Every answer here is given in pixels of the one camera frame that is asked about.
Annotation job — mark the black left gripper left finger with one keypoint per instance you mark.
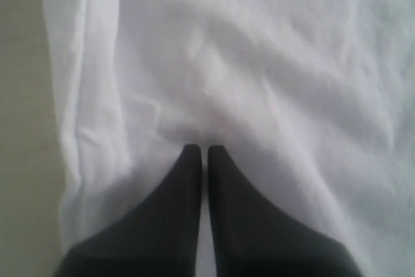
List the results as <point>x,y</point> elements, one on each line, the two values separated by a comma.
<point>158,237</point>

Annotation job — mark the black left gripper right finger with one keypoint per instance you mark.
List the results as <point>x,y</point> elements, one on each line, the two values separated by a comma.
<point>252,237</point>

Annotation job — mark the white t-shirt red Chinese logo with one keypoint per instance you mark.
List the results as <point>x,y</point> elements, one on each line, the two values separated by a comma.
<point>314,100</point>

